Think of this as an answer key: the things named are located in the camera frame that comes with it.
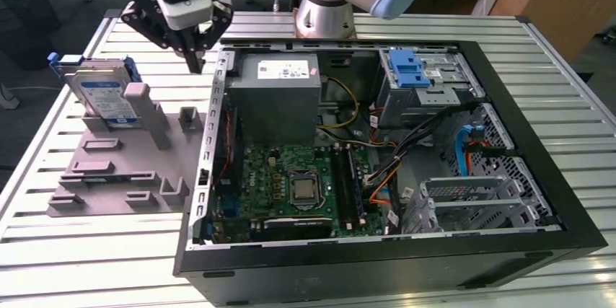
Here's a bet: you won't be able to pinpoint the hard disk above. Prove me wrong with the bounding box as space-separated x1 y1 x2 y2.
47 53 144 131

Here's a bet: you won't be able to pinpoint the grey parts rack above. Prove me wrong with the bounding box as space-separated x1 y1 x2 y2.
45 83 209 217

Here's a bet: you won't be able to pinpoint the metal optical drive cage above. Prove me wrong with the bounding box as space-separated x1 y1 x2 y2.
376 48 485 128

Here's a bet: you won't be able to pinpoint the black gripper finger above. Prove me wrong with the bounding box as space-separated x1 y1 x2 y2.
193 0 236 74
119 0 199 74

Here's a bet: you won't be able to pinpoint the green motherboard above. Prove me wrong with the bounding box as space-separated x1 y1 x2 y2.
211 144 385 242

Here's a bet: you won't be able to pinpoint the thin red wire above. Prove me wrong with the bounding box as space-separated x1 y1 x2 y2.
219 107 240 185

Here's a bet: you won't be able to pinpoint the silver metal disk bay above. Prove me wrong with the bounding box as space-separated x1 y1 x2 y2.
417 176 540 233

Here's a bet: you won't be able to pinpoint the silver CPU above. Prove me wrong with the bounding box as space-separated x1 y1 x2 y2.
291 179 319 201

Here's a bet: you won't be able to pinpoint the orange and red wires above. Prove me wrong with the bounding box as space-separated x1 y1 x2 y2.
368 174 400 208

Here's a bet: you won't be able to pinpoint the black graphics card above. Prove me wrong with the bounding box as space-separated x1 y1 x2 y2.
249 216 333 241

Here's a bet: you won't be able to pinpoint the CPU socket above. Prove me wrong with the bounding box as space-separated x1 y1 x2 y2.
285 170 324 211

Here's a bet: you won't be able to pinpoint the black RAM slot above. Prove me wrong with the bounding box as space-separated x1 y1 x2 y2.
333 144 351 228

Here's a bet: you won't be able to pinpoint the black open PC case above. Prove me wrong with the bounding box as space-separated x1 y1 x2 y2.
172 36 608 305

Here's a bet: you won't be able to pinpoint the blue plastic drive latch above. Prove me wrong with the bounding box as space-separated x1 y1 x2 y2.
389 49 432 89

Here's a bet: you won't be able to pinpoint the blue flat data wire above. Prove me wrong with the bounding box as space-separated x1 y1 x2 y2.
452 123 488 179

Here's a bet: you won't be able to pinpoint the black sleeved cable bundle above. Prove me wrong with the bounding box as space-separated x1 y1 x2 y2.
365 104 483 186

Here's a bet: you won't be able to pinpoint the grey power supply unit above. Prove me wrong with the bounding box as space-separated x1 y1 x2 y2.
225 52 323 146

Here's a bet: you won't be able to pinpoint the dark blue RAM stick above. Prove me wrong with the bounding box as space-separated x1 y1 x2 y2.
348 147 365 221

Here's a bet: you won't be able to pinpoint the yellow and black wire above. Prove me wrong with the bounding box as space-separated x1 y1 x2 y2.
316 76 361 131

